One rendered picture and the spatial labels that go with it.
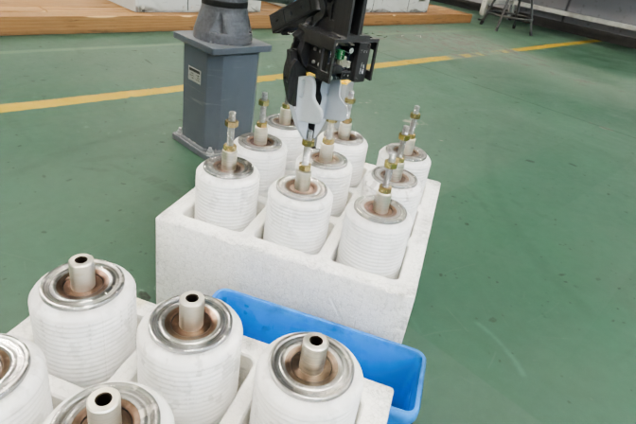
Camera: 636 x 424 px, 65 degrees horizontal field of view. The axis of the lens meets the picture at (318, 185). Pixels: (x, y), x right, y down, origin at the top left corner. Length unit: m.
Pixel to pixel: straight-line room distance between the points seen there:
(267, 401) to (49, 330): 0.21
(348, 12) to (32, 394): 0.47
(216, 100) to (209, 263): 0.65
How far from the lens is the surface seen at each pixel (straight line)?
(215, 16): 1.32
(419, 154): 0.92
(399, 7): 4.31
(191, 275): 0.80
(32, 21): 2.59
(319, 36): 0.61
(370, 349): 0.71
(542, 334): 1.03
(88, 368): 0.55
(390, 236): 0.68
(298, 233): 0.71
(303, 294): 0.73
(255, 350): 0.57
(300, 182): 0.71
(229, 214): 0.75
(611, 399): 0.97
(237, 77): 1.34
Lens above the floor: 0.59
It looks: 27 degrees down
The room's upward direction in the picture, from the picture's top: 9 degrees clockwise
